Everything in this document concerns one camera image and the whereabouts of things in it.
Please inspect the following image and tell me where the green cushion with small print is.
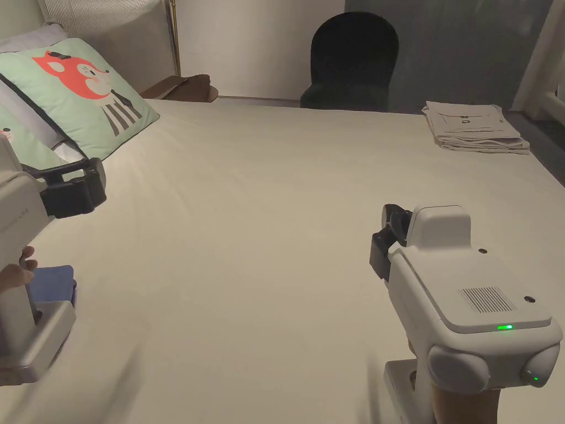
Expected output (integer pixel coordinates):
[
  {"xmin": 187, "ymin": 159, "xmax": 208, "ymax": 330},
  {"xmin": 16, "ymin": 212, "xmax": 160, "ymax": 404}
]
[{"xmin": 0, "ymin": 79, "xmax": 87, "ymax": 171}]

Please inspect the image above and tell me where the dark round-backed chair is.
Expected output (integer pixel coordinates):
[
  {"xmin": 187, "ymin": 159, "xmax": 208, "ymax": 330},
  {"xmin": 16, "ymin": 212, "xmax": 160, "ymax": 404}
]
[{"xmin": 300, "ymin": 11, "xmax": 400, "ymax": 111}]

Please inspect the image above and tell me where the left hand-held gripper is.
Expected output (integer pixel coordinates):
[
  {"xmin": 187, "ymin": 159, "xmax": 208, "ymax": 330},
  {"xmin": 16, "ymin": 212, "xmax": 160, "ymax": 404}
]
[{"xmin": 0, "ymin": 132, "xmax": 108, "ymax": 386}]

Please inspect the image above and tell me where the bed with beige sheet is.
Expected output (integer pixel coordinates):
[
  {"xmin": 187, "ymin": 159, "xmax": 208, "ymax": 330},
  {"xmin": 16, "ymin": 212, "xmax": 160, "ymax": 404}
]
[{"xmin": 0, "ymin": 98, "xmax": 565, "ymax": 424}]

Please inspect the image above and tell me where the ribbed padded headboard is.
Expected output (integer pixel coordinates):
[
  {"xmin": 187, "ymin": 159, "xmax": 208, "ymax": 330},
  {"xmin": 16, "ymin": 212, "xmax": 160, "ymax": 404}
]
[{"xmin": 36, "ymin": 0, "xmax": 177, "ymax": 96}]

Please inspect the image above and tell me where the brown wooden side table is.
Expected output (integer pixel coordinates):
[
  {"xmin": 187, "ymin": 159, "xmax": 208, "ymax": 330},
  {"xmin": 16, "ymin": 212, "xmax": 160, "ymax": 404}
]
[{"xmin": 140, "ymin": 74, "xmax": 219, "ymax": 103}]

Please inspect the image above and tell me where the blue folded cloth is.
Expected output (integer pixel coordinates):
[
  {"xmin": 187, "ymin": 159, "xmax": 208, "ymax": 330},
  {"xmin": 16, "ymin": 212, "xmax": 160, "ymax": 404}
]
[{"xmin": 27, "ymin": 264, "xmax": 78, "ymax": 306}]

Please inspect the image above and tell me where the person's left hand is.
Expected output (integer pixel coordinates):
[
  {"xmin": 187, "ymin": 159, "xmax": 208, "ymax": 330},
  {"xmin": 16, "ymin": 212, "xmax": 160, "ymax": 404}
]
[{"xmin": 0, "ymin": 245, "xmax": 39, "ymax": 293}]

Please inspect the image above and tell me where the person's right hand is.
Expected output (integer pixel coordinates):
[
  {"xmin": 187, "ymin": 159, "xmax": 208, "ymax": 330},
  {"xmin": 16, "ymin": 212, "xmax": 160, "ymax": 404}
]
[{"xmin": 406, "ymin": 337, "xmax": 500, "ymax": 424}]

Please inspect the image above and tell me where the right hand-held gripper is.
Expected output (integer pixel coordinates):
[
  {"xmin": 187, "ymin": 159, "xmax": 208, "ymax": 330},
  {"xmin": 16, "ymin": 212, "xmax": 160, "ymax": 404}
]
[{"xmin": 369, "ymin": 203, "xmax": 564, "ymax": 424}]

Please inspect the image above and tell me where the white pillow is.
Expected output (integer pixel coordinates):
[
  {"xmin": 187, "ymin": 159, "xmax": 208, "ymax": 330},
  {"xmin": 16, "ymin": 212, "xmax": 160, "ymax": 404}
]
[{"xmin": 0, "ymin": 23, "xmax": 69, "ymax": 55}]

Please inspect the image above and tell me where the green fox print cushion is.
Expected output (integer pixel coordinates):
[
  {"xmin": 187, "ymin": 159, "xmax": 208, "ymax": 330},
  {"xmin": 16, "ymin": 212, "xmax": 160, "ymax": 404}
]
[{"xmin": 0, "ymin": 37, "xmax": 161, "ymax": 162}]

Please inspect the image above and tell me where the folded beige garment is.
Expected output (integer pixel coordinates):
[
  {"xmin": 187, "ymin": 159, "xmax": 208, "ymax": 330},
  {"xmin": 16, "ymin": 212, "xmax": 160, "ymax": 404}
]
[{"xmin": 421, "ymin": 100, "xmax": 531, "ymax": 155}]

